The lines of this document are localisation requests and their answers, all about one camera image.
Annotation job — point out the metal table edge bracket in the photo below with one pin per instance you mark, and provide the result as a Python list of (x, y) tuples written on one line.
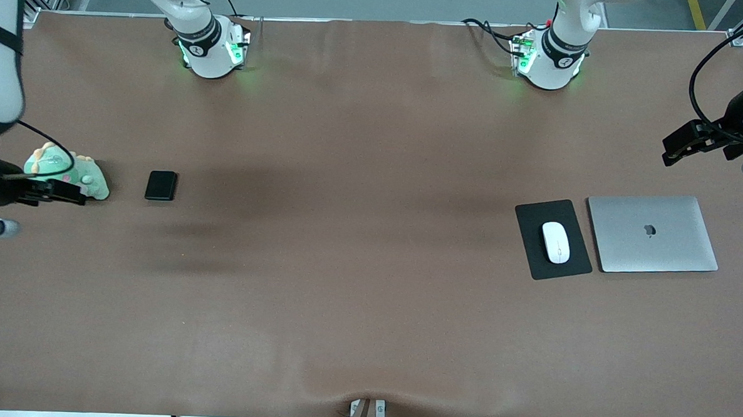
[(365, 415)]

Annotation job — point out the small black box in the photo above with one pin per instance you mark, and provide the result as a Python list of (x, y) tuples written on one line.
[(160, 185)]

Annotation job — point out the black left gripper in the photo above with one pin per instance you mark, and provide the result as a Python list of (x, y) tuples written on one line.
[(733, 114)]

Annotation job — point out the small metal corner bracket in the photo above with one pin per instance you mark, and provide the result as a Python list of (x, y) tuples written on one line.
[(741, 38), (30, 16)]

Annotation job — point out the green dinosaur plush toy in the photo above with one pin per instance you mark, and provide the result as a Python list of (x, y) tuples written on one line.
[(93, 181)]

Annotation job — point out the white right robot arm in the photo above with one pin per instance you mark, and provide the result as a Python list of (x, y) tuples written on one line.
[(203, 44)]

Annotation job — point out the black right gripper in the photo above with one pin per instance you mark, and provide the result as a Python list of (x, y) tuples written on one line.
[(6, 183)]

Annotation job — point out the silver closed laptop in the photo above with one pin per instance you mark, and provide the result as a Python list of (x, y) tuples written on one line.
[(652, 234)]

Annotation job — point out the brown table cover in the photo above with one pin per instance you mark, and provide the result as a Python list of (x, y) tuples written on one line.
[(367, 315)]

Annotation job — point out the black mouse pad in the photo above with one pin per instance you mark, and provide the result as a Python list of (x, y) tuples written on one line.
[(530, 240)]

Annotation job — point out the white computer mouse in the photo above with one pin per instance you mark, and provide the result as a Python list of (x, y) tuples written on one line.
[(556, 243)]

